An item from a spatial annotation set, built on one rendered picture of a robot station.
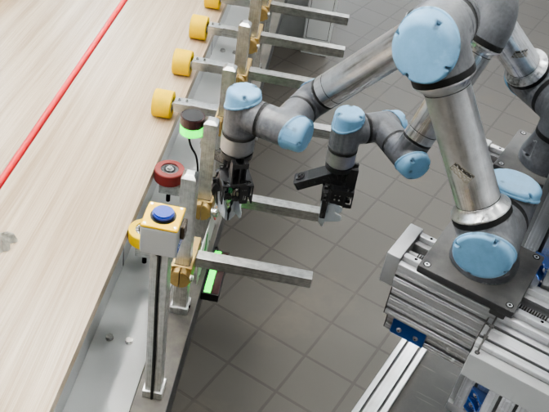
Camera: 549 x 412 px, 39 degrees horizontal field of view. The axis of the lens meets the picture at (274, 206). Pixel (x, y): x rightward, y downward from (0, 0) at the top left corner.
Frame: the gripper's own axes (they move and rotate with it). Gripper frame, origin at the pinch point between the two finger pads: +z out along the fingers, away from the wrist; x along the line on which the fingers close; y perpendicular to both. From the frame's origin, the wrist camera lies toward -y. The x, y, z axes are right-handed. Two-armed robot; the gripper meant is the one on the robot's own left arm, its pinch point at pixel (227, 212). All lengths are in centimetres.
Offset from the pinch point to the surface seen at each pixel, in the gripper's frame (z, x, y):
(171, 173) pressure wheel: 5.8, -10.1, -23.8
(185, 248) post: 4.6, -10.7, 6.4
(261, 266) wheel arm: 11.1, 8.2, 7.3
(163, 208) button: -26.1, -19.3, 28.8
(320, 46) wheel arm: 0, 46, -84
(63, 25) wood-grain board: 6, -36, -107
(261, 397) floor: 97, 23, -17
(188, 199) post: -9.9, -10.8, 6.6
